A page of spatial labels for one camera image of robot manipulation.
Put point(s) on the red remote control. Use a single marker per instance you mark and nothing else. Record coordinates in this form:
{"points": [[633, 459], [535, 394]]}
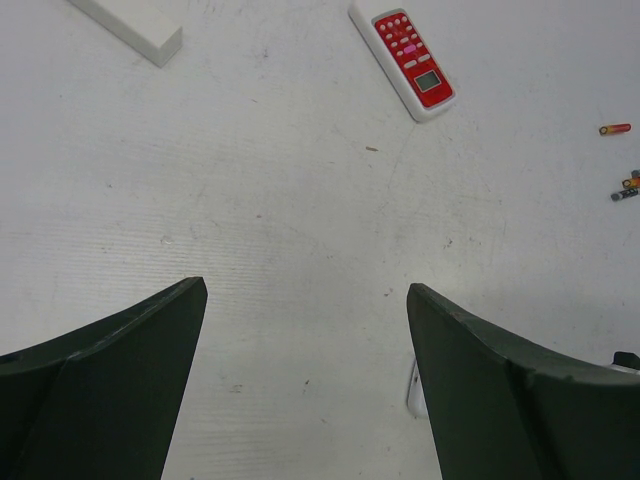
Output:
{"points": [[405, 58]]}

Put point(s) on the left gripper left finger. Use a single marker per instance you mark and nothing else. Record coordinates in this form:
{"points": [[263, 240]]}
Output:
{"points": [[102, 401]]}

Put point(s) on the orange red battery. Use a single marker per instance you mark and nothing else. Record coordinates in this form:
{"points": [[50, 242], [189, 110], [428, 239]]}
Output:
{"points": [[615, 129]]}

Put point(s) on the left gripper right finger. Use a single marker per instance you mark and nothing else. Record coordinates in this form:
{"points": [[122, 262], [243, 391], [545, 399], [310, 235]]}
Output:
{"points": [[503, 407]]}

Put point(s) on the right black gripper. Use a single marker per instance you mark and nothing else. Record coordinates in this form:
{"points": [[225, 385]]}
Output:
{"points": [[627, 360]]}

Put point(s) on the white grey-faced remote control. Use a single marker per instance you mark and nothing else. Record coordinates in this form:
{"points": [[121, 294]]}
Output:
{"points": [[416, 403]]}

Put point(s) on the dark grey battery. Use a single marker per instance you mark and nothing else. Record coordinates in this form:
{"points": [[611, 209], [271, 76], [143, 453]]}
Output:
{"points": [[624, 194]]}

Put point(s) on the slim white remote control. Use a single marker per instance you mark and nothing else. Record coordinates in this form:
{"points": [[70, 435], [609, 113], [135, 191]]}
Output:
{"points": [[139, 24]]}

